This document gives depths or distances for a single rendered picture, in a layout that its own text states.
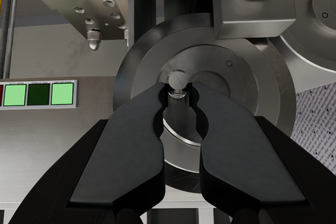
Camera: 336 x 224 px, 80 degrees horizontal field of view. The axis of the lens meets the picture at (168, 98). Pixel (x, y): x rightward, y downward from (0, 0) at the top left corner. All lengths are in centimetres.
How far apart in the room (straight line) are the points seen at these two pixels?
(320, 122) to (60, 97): 52
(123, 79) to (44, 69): 240
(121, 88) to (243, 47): 10
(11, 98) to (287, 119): 59
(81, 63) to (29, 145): 181
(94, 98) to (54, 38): 212
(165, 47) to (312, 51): 12
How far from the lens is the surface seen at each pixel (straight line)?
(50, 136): 58
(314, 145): 36
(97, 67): 226
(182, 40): 17
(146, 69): 16
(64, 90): 56
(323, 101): 34
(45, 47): 263
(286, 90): 19
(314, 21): 22
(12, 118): 63
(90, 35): 56
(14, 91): 63
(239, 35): 17
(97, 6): 47
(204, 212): 53
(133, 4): 21
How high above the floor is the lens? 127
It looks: 8 degrees down
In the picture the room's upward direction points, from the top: 179 degrees clockwise
